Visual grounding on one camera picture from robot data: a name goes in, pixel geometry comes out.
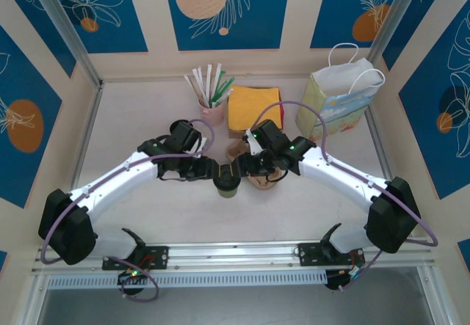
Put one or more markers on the green straw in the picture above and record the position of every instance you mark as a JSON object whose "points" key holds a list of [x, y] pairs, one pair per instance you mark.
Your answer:
{"points": [[219, 84], [224, 90]]}

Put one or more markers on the black plastic cup lid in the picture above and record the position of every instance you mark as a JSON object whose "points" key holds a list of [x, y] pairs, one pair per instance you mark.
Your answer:
{"points": [[229, 185]]}

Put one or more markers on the yellow paper napkin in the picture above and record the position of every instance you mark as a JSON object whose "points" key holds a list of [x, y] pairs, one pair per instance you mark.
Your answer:
{"points": [[246, 105]]}

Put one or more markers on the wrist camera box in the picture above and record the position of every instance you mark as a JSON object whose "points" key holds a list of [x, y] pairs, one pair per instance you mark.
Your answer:
{"points": [[201, 146], [253, 143]]}

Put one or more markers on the white paper-wrapped straw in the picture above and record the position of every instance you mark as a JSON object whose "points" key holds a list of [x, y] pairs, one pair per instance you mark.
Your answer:
{"points": [[200, 84], [225, 96], [209, 83], [216, 81], [193, 86], [204, 83]]}

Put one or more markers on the aluminium frame post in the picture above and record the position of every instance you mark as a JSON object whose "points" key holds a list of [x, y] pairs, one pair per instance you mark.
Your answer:
{"points": [[61, 20], [394, 13]]}

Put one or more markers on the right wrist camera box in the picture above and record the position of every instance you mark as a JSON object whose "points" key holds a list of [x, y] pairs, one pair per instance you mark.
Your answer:
{"points": [[253, 143]]}

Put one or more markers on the brown pulp cup carrier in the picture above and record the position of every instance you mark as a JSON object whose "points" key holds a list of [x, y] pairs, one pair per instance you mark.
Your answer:
{"points": [[235, 150]]}

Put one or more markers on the wide aluminium base rail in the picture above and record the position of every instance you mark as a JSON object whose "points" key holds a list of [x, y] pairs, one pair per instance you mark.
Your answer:
{"points": [[235, 255]]}

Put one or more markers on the pink straw holder cup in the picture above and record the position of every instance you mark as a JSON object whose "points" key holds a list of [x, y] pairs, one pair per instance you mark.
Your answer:
{"points": [[216, 116]]}

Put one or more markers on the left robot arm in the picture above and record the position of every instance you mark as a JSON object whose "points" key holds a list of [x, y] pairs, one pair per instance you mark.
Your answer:
{"points": [[121, 176]]}

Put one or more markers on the red paper napkin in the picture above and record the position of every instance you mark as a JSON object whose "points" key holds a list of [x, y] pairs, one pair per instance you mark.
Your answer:
{"points": [[282, 114]]}

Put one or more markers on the brown cardboard napkin box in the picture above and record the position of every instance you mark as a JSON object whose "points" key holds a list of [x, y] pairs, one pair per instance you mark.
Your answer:
{"points": [[235, 134]]}

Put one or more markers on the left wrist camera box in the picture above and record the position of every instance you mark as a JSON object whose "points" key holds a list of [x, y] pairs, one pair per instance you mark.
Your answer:
{"points": [[201, 146]]}

